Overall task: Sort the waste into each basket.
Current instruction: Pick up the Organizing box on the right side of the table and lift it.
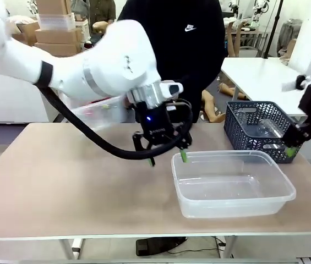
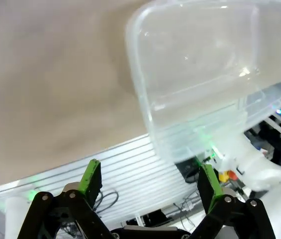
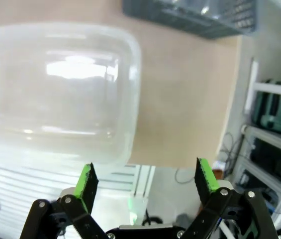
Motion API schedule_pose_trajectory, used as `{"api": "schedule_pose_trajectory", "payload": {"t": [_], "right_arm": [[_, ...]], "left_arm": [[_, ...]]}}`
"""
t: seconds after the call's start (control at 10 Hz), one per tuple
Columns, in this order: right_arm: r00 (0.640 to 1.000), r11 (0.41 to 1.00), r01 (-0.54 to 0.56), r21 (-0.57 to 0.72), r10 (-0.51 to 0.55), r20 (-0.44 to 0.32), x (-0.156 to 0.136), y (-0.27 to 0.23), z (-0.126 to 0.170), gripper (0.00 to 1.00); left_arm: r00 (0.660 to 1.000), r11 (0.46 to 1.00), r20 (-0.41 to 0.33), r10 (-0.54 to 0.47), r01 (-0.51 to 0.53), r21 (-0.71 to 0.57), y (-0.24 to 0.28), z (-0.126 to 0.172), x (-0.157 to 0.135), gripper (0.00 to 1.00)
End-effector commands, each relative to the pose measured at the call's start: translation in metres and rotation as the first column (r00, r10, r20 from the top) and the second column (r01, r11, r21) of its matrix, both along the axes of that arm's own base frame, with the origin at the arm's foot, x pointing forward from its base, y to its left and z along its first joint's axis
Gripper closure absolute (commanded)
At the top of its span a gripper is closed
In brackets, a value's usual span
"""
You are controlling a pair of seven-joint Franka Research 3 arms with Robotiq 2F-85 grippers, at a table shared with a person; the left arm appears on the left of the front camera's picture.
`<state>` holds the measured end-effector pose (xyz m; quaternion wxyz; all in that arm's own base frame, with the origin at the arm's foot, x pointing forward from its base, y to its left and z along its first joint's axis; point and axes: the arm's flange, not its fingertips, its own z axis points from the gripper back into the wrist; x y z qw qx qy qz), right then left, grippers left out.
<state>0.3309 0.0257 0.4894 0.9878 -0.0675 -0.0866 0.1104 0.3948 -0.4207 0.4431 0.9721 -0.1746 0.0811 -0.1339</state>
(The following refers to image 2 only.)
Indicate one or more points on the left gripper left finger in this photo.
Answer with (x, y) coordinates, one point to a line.
(90, 184)

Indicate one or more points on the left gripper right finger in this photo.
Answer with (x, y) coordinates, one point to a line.
(211, 189)

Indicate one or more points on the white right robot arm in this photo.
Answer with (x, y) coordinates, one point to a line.
(257, 171)

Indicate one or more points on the yellow red emergency stop button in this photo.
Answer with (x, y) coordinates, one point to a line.
(226, 176)

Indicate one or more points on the black device under table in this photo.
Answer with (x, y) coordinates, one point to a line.
(188, 170)

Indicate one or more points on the large clear plastic container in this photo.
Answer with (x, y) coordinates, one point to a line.
(192, 74)

